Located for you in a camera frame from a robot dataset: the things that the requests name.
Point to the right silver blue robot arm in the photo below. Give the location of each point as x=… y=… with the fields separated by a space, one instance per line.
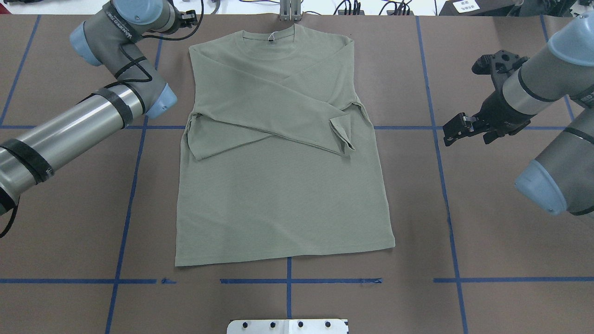
x=558 y=77

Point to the olive green long-sleeve shirt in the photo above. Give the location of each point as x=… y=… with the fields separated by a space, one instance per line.
x=279 y=157

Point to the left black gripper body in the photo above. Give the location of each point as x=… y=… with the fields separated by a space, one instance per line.
x=187 y=17

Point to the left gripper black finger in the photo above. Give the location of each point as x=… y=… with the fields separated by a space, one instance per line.
x=189 y=18

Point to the aluminium frame post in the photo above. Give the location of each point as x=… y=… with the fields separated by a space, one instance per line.
x=290 y=10

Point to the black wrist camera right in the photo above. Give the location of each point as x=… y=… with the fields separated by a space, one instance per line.
x=499 y=66

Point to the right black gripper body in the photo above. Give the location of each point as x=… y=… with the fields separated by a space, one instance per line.
x=499 y=112

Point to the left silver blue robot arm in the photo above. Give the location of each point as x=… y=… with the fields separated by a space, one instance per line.
x=108 y=38

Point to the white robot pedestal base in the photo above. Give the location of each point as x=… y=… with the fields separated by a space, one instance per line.
x=289 y=326

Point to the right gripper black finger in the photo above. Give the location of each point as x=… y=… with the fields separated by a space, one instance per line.
x=461 y=126

